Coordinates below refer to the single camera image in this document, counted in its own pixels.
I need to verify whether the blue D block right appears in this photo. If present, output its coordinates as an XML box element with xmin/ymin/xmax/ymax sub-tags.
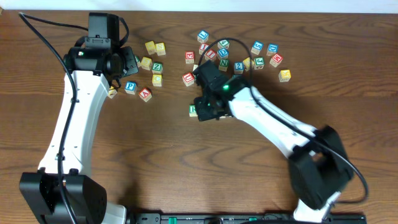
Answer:
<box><xmin>266</xmin><ymin>44</ymin><xmax>279</xmax><ymax>56</ymax></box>

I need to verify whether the blue L block top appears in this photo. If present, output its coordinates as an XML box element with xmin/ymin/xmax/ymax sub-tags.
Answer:
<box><xmin>197</xmin><ymin>30</ymin><xmax>209</xmax><ymax>43</ymax></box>

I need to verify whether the green R block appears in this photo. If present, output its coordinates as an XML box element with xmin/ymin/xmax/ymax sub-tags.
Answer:
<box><xmin>189</xmin><ymin>105</ymin><xmax>198</xmax><ymax>117</ymax></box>

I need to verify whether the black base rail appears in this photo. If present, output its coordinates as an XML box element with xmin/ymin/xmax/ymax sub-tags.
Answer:
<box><xmin>135</xmin><ymin>212</ymin><xmax>368</xmax><ymax>224</ymax></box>

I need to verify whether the yellow block beside Z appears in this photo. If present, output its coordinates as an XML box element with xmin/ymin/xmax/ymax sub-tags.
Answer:
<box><xmin>141</xmin><ymin>57</ymin><xmax>152</xmax><ymax>70</ymax></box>

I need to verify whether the red I block upper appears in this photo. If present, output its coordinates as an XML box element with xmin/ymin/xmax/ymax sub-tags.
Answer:
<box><xmin>198</xmin><ymin>43</ymin><xmax>209</xmax><ymax>55</ymax></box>

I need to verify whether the blue d block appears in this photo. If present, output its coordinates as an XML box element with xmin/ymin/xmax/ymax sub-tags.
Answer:
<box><xmin>217</xmin><ymin>48</ymin><xmax>229</xmax><ymax>60</ymax></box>
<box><xmin>266</xmin><ymin>44</ymin><xmax>279</xmax><ymax>56</ymax></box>

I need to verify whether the yellow S block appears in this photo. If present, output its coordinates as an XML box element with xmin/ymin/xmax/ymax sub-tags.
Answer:
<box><xmin>155</xmin><ymin>42</ymin><xmax>166</xmax><ymax>56</ymax></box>

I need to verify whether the red I block lower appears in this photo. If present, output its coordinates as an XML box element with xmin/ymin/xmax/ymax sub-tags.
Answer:
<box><xmin>205</xmin><ymin>49</ymin><xmax>217</xmax><ymax>62</ymax></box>

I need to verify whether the blue P block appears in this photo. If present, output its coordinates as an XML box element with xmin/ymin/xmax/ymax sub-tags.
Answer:
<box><xmin>124</xmin><ymin>82</ymin><xmax>137</xmax><ymax>95</ymax></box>

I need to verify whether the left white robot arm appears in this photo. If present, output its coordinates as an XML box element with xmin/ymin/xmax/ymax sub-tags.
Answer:
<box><xmin>19</xmin><ymin>46</ymin><xmax>138</xmax><ymax>223</ymax></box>

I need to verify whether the red i block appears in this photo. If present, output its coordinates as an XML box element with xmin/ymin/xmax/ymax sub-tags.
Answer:
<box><xmin>205</xmin><ymin>49</ymin><xmax>217</xmax><ymax>62</ymax></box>
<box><xmin>198</xmin><ymin>43</ymin><xmax>209</xmax><ymax>55</ymax></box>

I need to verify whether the yellow G block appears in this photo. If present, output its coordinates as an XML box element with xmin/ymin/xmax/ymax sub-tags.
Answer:
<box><xmin>152</xmin><ymin>74</ymin><xmax>163</xmax><ymax>87</ymax></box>

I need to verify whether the green 4 block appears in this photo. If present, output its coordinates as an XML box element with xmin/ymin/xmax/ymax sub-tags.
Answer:
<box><xmin>217</xmin><ymin>39</ymin><xmax>230</xmax><ymax>49</ymax></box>

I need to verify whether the red U block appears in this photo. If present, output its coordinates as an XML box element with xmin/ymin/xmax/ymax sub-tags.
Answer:
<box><xmin>182</xmin><ymin>72</ymin><xmax>195</xmax><ymax>86</ymax></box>

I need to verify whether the red A block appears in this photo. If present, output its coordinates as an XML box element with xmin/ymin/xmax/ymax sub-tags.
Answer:
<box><xmin>139</xmin><ymin>88</ymin><xmax>152</xmax><ymax>102</ymax></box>

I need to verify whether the green N block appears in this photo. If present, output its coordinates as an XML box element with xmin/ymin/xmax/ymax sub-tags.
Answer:
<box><xmin>218</xmin><ymin>58</ymin><xmax>229</xmax><ymax>72</ymax></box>

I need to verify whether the red M block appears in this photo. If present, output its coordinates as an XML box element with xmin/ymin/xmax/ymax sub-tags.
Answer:
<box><xmin>270</xmin><ymin>54</ymin><xmax>283</xmax><ymax>67</ymax></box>

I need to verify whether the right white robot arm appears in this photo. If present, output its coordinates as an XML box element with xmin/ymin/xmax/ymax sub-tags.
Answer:
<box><xmin>194</xmin><ymin>76</ymin><xmax>353</xmax><ymax>223</ymax></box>

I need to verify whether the green Z block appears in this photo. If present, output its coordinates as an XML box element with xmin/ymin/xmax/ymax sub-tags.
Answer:
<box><xmin>152</xmin><ymin>62</ymin><xmax>163</xmax><ymax>75</ymax></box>

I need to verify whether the blue D block centre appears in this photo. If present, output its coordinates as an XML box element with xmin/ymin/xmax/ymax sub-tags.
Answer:
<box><xmin>217</xmin><ymin>48</ymin><xmax>229</xmax><ymax>60</ymax></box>

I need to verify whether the red E block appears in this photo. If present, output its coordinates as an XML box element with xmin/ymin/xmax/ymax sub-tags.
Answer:
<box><xmin>185</xmin><ymin>51</ymin><xmax>195</xmax><ymax>64</ymax></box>

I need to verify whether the green J block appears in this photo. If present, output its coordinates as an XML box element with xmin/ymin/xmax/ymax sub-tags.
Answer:
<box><xmin>254</xmin><ymin>57</ymin><xmax>265</xmax><ymax>70</ymax></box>

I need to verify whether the blue 2 block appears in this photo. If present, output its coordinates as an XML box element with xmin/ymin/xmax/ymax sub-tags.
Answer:
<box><xmin>234</xmin><ymin>62</ymin><xmax>244</xmax><ymax>75</ymax></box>

